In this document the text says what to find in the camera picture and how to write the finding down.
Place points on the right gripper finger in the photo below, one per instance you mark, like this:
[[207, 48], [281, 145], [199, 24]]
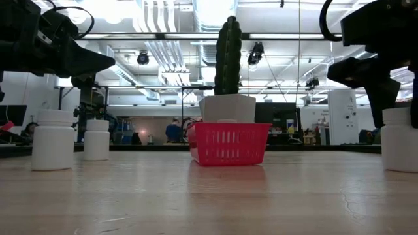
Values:
[[415, 98], [383, 98]]

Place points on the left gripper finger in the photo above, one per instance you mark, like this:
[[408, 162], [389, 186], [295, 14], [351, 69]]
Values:
[[85, 57], [85, 71]]

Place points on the red plastic basket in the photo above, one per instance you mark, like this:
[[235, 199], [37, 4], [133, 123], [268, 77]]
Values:
[[228, 125]]

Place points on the black metal rack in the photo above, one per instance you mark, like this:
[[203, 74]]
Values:
[[60, 98]]

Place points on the long ceiling light strip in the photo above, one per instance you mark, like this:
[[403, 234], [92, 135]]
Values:
[[124, 36]]

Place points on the white cabinet with stickers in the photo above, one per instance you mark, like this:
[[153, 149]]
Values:
[[341, 115]]

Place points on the black monitor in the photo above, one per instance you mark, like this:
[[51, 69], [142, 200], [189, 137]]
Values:
[[13, 114]]

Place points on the red flat object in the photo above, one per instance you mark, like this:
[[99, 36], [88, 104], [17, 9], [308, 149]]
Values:
[[6, 126]]

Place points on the black pole stand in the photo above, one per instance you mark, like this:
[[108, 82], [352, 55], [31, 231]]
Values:
[[205, 87]]

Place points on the green cactus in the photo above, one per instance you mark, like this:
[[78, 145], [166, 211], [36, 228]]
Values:
[[228, 58]]

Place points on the black round ceiling camera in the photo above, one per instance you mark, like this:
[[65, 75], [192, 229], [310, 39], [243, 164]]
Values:
[[142, 58]]

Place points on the black hanging camera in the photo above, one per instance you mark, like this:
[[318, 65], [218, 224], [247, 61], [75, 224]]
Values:
[[311, 82], [255, 53]]

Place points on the black metal table frame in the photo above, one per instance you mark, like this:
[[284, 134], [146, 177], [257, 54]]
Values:
[[147, 147]]

